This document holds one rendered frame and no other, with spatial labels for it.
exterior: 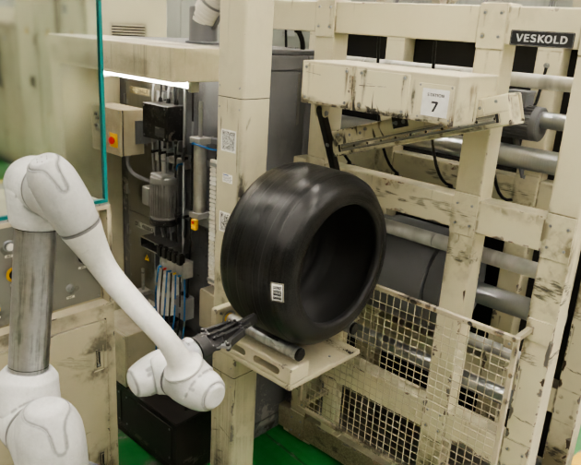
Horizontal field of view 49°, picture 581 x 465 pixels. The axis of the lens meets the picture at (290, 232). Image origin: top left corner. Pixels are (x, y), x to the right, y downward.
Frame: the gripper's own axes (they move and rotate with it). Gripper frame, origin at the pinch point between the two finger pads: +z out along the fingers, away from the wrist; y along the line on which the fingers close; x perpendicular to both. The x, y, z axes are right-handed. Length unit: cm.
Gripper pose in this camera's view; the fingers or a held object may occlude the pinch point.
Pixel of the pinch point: (247, 322)
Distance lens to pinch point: 195.5
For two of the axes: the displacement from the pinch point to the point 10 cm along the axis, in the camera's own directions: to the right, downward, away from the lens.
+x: 0.3, 9.2, 4.0
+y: -7.3, -2.6, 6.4
